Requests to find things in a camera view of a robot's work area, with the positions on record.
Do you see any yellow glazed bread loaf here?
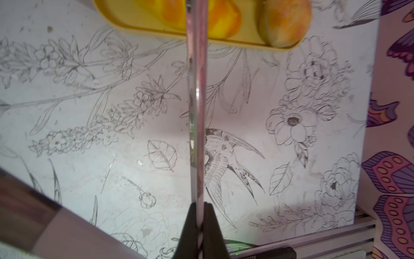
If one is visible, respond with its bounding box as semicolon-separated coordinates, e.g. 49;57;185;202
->
135;0;242;40

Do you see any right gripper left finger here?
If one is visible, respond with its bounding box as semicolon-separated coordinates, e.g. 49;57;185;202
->
172;203;197;259

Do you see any small oval bread roll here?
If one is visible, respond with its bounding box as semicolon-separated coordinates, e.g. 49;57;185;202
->
257;0;312;48

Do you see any yellow bread tray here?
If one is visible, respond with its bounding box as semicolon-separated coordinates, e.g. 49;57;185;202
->
93;0;311;52

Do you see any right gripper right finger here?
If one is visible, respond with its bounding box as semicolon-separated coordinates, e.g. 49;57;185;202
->
203;202;230;259

